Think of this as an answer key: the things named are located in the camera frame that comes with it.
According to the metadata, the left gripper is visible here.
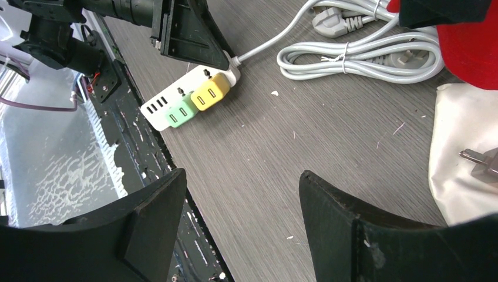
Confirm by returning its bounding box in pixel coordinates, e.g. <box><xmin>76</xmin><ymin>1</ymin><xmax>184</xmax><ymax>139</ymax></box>
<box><xmin>79</xmin><ymin>0</ymin><xmax>231</xmax><ymax>71</ymax></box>

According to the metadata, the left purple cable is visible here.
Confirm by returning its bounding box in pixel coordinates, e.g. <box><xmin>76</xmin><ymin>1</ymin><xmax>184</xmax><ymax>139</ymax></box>
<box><xmin>0</xmin><ymin>58</ymin><xmax>80</xmax><ymax>113</ymax></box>

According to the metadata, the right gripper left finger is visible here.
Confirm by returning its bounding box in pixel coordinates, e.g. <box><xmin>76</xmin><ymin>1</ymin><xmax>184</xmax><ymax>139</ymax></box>
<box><xmin>1</xmin><ymin>169</ymin><xmax>187</xmax><ymax>281</ymax></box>

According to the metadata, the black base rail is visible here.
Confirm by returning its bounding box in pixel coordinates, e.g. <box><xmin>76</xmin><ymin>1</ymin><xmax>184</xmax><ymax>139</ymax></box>
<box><xmin>88</xmin><ymin>12</ymin><xmax>234</xmax><ymax>281</ymax></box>

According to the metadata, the red garment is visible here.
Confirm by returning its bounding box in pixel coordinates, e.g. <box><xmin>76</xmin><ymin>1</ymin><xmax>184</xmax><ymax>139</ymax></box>
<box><xmin>387</xmin><ymin>1</ymin><xmax>497</xmax><ymax>90</ymax></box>

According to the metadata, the white power strip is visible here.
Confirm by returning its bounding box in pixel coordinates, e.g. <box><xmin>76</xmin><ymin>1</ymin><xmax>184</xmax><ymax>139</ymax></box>
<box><xmin>140</xmin><ymin>57</ymin><xmax>240</xmax><ymax>131</ymax></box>

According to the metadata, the yellow charger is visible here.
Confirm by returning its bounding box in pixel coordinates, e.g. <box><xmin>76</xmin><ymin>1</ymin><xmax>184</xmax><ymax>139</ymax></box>
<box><xmin>190</xmin><ymin>73</ymin><xmax>231</xmax><ymax>111</ymax></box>

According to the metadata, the green charger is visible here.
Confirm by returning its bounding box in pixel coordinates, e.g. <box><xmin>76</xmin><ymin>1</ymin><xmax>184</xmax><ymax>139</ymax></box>
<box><xmin>165</xmin><ymin>91</ymin><xmax>199</xmax><ymax>128</ymax></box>

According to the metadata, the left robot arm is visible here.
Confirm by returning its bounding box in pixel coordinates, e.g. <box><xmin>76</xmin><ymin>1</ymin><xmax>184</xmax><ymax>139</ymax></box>
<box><xmin>8</xmin><ymin>0</ymin><xmax>234</xmax><ymax>102</ymax></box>

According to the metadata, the grey coiled cable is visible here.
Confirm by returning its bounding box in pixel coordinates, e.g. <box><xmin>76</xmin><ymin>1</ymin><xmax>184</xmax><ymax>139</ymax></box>
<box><xmin>229</xmin><ymin>0</ymin><xmax>445</xmax><ymax>85</ymax></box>

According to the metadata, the pink charger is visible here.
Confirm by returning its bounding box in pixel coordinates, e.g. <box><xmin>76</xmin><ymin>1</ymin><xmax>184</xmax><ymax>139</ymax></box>
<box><xmin>459</xmin><ymin>148</ymin><xmax>497</xmax><ymax>184</ymax></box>

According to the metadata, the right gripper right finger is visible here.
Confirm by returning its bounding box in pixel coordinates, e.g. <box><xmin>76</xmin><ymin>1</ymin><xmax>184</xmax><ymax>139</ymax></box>
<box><xmin>299</xmin><ymin>170</ymin><xmax>497</xmax><ymax>281</ymax></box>

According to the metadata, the cream cloth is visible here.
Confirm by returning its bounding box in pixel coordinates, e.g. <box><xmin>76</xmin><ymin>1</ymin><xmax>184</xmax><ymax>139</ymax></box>
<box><xmin>428</xmin><ymin>83</ymin><xmax>497</xmax><ymax>226</ymax></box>

